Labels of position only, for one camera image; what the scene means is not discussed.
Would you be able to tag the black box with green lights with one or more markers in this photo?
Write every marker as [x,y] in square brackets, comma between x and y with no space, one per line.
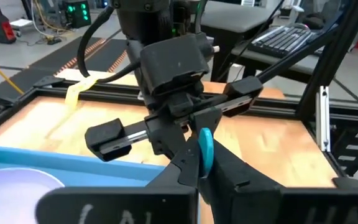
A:
[78,14]

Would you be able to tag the pale yellow strip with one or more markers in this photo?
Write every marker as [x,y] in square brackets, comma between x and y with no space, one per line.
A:
[73,91]

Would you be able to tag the black hazard-striped floor mat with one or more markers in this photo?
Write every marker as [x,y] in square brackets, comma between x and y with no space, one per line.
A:
[51,56]
[107,56]

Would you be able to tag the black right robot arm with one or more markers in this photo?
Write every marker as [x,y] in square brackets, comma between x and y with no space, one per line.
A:
[141,18]

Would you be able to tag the grey desk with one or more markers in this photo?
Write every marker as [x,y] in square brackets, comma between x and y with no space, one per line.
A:
[306,63]

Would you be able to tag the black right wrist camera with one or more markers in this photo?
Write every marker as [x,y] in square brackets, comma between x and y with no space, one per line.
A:
[172,62]

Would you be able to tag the grey side table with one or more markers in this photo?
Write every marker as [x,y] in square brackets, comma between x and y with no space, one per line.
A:
[238,18]

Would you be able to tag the black keyboard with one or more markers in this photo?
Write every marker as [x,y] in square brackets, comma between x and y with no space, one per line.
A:
[284,40]

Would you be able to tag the lavender round plate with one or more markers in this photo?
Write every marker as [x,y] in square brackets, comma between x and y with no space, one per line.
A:
[8,196]

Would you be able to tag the silver aluminium bracket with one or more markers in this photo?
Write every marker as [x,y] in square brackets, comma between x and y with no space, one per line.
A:
[322,118]

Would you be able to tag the black aluminium table frame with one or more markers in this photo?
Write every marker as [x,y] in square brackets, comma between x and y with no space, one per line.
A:
[110,90]

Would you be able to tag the blue plastic tray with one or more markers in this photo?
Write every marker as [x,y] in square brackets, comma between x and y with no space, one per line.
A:
[73,165]

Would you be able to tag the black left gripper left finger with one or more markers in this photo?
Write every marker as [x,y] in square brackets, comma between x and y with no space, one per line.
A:
[120,205]

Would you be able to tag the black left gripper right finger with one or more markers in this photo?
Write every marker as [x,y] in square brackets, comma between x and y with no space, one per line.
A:
[259,202]

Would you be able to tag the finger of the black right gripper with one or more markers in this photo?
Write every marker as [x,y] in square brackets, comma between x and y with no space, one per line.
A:
[207,119]
[163,137]

